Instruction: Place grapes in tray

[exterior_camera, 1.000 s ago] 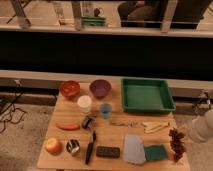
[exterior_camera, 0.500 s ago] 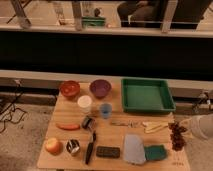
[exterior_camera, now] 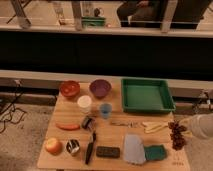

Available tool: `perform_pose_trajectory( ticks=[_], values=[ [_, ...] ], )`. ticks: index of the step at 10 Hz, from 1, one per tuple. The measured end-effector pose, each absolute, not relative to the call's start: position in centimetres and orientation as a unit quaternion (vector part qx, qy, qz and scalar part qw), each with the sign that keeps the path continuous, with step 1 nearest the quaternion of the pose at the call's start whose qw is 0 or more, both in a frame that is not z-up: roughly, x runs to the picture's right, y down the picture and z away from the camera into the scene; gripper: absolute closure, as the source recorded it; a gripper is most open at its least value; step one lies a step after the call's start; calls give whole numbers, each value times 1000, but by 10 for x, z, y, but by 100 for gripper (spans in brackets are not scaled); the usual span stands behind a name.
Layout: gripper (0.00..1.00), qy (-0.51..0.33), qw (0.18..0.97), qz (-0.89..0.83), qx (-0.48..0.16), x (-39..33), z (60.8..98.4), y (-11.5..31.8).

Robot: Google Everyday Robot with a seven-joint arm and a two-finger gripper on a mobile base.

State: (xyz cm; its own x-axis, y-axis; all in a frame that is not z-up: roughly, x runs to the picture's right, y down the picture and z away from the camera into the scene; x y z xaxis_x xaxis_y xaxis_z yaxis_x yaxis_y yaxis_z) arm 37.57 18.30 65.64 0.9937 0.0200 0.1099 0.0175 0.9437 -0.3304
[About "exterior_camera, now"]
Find grey blue cloth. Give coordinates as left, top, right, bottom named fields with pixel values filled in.
left=123, top=134, right=146, bottom=165

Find black handled knife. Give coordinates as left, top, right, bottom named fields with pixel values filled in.
left=85, top=131, right=96, bottom=165

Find red bowl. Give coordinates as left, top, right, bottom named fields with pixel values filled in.
left=59, top=80, right=80, bottom=98

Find white plastic cup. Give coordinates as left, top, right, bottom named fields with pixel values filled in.
left=77, top=95, right=92, bottom=113

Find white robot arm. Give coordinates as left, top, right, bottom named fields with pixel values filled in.
left=180, top=113, right=213, bottom=139

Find purple bowl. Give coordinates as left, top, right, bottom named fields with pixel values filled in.
left=89, top=79, right=111, bottom=98

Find black sponge block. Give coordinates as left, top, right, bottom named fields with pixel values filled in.
left=96, top=146, right=120, bottom=158

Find black floor cables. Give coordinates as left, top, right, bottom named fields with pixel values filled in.
left=0, top=79, right=29, bottom=134

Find dark red grape bunch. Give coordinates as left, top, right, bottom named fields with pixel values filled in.
left=168, top=122, right=186, bottom=151

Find red yellow apple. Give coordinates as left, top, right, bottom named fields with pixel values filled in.
left=45, top=138, right=62, bottom=155

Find green box in background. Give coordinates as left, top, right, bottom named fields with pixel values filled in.
left=82, top=17, right=106, bottom=27

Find green plastic tray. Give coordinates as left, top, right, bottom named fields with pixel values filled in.
left=121, top=78, right=176, bottom=114

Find orange carrot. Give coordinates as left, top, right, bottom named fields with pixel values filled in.
left=55, top=123, right=80, bottom=131

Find green scrubbing sponge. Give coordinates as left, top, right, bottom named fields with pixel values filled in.
left=144, top=145, right=167, bottom=161

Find shiny metal cup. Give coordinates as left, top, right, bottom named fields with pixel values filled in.
left=66, top=139, right=80, bottom=156

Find blue plastic cup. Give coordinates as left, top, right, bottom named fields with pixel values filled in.
left=99, top=103, right=112, bottom=119

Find silver metal utensil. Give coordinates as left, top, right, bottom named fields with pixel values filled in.
left=110, top=122, right=137, bottom=128

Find small metal can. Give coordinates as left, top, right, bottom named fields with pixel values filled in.
left=81, top=116, right=95, bottom=131

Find peeled banana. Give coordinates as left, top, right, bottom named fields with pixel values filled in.
left=142, top=122, right=168, bottom=134

